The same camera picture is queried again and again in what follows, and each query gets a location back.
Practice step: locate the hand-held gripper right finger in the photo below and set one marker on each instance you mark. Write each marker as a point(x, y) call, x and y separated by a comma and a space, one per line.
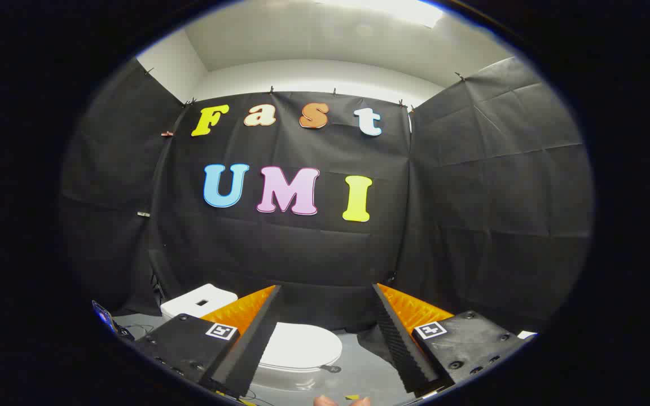
point(401, 349)

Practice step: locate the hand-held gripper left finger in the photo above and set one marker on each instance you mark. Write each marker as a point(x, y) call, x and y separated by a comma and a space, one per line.
point(246, 349)

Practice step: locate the white toilet lid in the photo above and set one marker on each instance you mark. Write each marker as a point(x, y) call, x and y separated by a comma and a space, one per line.
point(302, 347)

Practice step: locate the black lid pull tab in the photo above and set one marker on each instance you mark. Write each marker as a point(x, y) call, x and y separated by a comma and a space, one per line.
point(332, 369)

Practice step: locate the white toilet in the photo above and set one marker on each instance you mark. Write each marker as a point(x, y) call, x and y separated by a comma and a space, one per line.
point(189, 304)

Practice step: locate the black backdrop cloth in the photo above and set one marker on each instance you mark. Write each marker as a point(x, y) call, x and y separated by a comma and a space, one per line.
point(302, 254)

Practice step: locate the dark device with blue screen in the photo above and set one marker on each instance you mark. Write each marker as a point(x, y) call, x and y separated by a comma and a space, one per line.
point(105, 317)

